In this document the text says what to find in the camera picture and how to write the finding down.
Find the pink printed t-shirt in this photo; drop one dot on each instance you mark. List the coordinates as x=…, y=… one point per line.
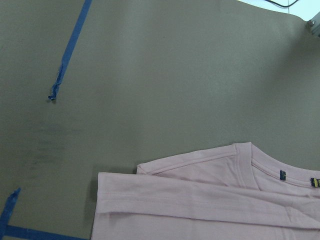
x=234, y=192

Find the aluminium frame post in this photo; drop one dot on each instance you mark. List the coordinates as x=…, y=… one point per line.
x=313, y=25

